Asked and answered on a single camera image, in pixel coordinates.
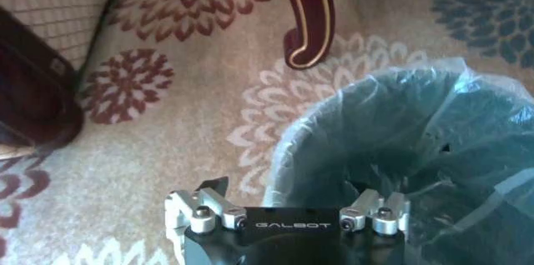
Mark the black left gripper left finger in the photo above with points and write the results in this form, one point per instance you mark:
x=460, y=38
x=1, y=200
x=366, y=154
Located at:
x=203, y=206

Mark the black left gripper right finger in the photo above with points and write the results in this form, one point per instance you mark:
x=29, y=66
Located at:
x=376, y=212

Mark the trash bin with clear liner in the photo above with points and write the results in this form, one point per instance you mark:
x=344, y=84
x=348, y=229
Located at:
x=400, y=152

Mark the beige floral patterned rug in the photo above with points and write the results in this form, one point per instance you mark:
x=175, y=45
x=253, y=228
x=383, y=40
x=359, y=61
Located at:
x=200, y=90

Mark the dark wooden furniture piece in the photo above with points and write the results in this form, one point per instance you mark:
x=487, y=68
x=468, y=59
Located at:
x=31, y=90

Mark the dark red curved table leg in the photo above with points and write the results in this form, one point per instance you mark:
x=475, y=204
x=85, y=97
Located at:
x=310, y=15

